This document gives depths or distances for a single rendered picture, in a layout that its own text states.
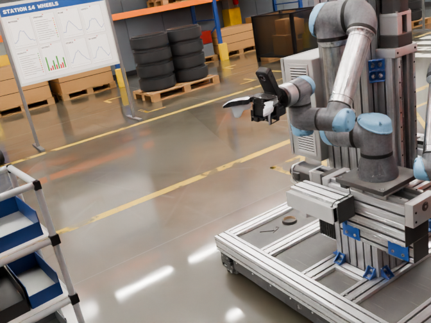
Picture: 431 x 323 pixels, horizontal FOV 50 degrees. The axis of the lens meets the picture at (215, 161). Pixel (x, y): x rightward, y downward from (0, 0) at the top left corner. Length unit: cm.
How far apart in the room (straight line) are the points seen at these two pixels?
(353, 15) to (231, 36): 1042
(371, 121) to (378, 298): 84
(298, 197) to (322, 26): 68
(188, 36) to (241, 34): 390
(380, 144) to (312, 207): 37
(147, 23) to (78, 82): 281
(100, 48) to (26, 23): 100
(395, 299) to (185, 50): 688
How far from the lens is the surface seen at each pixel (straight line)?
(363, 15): 167
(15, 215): 228
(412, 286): 230
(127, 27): 1201
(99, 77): 1050
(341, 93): 154
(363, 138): 177
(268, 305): 256
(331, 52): 176
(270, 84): 142
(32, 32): 667
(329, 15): 172
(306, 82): 157
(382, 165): 179
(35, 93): 1015
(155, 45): 816
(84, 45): 684
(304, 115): 157
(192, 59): 853
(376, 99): 200
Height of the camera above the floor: 156
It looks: 20 degrees down
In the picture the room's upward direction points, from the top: 10 degrees counter-clockwise
